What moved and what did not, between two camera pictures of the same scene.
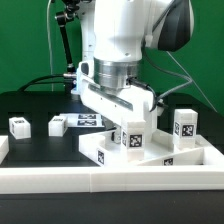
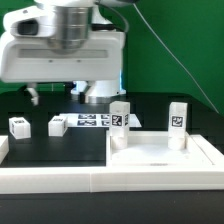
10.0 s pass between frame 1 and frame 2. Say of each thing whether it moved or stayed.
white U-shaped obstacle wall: stayed
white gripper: moved
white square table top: moved
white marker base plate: stayed
